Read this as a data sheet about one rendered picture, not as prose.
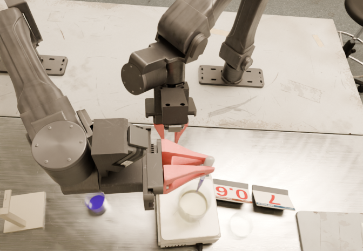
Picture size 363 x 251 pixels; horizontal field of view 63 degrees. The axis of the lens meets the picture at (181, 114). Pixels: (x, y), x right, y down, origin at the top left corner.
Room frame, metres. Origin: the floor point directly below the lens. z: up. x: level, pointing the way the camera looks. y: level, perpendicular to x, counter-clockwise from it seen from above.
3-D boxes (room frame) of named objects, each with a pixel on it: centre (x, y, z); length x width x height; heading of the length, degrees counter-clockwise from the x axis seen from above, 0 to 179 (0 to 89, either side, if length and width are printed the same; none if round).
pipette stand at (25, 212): (0.12, 0.32, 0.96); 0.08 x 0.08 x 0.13; 16
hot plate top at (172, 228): (0.16, -0.04, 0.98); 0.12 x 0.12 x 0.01; 12
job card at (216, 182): (0.23, -0.14, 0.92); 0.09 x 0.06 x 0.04; 89
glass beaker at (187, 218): (0.16, -0.04, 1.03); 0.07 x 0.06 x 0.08; 101
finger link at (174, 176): (0.16, -0.01, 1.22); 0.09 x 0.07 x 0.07; 102
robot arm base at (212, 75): (0.60, -0.14, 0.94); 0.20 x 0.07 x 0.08; 95
